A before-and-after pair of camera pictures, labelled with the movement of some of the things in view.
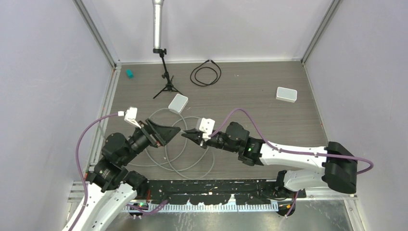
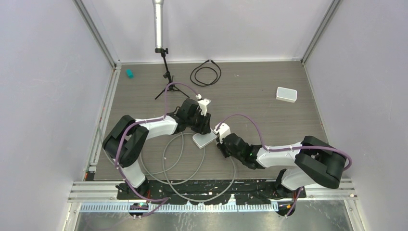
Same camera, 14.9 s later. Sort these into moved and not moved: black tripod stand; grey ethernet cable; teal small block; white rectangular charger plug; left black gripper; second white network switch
Moved: grey ethernet cable; white rectangular charger plug; left black gripper
Not moved: teal small block; black tripod stand; second white network switch
